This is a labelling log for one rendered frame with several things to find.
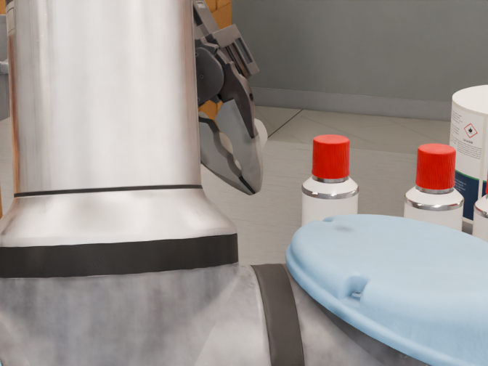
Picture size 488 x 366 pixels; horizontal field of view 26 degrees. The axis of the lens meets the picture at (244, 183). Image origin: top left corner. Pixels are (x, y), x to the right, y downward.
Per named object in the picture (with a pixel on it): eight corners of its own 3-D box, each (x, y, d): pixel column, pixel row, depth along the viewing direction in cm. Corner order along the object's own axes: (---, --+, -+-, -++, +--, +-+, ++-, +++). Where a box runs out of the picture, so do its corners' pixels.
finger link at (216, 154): (271, 179, 104) (227, 95, 103) (250, 197, 98) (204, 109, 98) (245, 191, 105) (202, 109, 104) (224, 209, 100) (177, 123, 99)
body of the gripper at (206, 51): (265, 75, 103) (207, -36, 102) (234, 94, 95) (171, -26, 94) (202, 108, 106) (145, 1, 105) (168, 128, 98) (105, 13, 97)
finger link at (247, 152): (298, 166, 102) (253, 82, 102) (279, 184, 97) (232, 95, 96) (271, 179, 104) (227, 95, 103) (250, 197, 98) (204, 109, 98)
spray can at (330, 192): (359, 338, 102) (366, 133, 96) (345, 362, 98) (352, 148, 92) (307, 330, 104) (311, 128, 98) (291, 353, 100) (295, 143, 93)
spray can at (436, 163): (457, 353, 100) (471, 143, 93) (447, 377, 95) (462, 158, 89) (402, 344, 101) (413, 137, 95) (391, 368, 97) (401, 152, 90)
